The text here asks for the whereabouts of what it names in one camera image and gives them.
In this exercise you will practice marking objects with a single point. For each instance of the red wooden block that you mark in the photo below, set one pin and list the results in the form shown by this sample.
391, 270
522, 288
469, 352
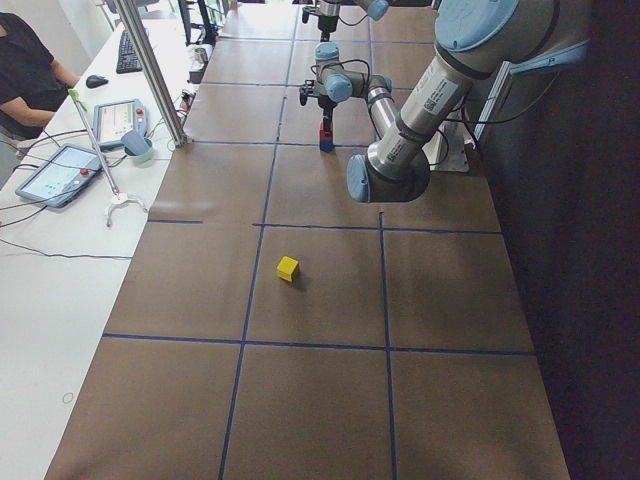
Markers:
325, 134

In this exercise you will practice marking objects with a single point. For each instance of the yellow wooden block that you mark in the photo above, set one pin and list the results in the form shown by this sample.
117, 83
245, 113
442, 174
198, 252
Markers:
287, 269

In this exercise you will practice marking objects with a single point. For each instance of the aluminium frame post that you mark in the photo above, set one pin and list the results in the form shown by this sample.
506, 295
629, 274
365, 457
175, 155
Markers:
129, 15

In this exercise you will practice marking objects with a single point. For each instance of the person in black shirt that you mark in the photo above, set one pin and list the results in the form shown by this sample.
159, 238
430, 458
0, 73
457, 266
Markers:
33, 83

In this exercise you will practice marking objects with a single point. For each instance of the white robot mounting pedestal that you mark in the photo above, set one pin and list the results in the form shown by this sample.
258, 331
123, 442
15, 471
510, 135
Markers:
446, 150

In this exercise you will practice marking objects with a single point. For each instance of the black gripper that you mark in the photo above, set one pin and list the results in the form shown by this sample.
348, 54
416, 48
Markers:
326, 107
327, 22

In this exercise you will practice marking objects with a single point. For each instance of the black computer mouse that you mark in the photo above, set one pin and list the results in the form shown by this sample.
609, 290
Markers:
95, 81

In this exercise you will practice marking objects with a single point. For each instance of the far blue teach pendant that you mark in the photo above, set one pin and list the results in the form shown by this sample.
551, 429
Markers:
112, 121

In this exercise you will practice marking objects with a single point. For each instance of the white reacher grabber tool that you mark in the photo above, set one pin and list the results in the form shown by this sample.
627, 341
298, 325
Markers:
118, 199

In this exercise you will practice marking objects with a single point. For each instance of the blue teach pendant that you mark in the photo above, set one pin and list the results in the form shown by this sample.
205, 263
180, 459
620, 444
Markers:
112, 121
62, 177

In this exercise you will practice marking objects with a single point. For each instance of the blue wooden block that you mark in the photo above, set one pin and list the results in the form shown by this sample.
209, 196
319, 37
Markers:
326, 146

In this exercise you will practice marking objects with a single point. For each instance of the black keyboard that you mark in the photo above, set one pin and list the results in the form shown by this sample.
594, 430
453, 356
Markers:
127, 60

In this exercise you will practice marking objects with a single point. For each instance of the metal can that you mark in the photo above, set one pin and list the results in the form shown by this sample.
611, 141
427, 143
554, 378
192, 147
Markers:
200, 55

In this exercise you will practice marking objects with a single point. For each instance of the mint green cup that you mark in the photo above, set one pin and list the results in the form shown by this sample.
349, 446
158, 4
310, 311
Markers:
137, 147

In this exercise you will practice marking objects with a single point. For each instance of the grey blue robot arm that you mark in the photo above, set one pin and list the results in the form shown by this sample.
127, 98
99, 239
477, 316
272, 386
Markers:
375, 9
472, 39

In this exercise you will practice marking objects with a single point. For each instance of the near blue teach pendant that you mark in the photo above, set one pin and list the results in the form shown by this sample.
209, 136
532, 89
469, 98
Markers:
62, 177

